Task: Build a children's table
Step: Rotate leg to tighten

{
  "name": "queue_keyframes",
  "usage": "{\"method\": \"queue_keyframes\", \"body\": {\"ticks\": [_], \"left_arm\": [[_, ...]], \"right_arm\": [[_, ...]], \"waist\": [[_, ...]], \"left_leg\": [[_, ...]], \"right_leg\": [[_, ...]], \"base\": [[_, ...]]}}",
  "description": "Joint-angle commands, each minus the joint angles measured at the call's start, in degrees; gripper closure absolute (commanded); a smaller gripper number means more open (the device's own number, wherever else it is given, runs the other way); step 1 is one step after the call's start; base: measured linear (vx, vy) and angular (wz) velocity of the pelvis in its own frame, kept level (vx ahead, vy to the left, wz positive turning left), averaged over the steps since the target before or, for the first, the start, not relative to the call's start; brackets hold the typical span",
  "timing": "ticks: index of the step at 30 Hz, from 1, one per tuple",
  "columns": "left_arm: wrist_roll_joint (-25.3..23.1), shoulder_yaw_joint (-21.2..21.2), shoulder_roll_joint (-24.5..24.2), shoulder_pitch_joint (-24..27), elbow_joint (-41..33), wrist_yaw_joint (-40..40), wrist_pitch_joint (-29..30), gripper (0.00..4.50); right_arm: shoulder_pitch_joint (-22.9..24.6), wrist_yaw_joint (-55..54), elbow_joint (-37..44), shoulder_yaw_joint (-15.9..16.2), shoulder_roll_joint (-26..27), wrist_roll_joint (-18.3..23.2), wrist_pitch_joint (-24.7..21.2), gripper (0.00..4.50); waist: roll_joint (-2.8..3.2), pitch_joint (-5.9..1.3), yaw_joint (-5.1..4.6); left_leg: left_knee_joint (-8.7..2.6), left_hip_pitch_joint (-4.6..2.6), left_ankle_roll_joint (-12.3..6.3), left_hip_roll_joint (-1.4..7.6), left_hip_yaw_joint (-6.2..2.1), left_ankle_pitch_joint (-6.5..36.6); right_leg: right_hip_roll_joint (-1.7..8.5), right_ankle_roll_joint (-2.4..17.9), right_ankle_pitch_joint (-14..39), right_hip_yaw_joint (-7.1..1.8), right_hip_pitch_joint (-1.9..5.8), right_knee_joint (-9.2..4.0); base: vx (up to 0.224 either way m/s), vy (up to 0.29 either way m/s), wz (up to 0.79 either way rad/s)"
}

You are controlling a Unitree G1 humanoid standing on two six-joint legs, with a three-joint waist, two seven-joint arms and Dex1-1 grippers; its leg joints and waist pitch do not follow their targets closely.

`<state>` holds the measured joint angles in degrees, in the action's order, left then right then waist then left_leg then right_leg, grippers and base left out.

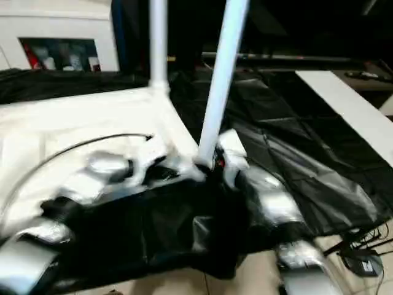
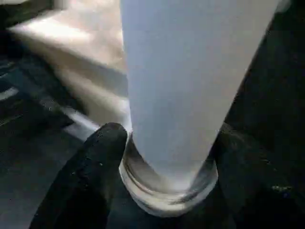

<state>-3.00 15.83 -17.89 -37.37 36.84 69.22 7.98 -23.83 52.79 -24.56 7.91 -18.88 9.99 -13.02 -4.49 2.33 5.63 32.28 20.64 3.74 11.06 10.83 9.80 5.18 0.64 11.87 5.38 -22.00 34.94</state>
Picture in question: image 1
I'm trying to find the white plastic table leg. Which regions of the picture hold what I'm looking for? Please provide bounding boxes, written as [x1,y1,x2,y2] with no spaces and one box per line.
[196,0,251,164]
[149,0,172,93]

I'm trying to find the white plastic table top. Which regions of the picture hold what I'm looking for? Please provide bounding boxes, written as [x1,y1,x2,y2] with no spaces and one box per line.
[0,82,207,238]

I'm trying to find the black plastic mat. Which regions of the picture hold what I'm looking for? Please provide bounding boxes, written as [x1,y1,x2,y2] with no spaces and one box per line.
[0,67,393,282]

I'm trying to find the dark metal rod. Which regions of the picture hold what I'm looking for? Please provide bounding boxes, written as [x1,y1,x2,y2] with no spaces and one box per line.
[202,52,364,65]

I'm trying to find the white flat board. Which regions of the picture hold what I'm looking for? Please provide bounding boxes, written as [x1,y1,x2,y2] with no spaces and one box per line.
[294,69,393,169]

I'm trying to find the red package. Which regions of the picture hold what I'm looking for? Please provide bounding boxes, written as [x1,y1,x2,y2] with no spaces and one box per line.
[24,44,39,71]

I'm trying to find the white glass-door cabinet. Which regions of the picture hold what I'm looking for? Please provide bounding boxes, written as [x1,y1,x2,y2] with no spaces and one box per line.
[0,0,121,74]

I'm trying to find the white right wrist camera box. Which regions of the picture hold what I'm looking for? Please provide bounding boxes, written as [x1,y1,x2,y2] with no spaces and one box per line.
[214,128,250,189]

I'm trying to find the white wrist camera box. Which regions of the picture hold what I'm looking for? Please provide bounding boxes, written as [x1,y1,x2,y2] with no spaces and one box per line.
[134,135,173,186]
[214,128,250,189]

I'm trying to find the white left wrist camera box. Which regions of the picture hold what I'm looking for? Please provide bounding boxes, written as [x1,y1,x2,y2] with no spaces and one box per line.
[134,135,173,186]

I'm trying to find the black left wrist camera cable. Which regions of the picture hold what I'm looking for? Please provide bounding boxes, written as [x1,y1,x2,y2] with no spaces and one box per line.
[0,133,156,222]

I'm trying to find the black cable bundle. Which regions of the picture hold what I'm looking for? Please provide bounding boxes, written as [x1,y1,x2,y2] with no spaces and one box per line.
[337,226,393,256]

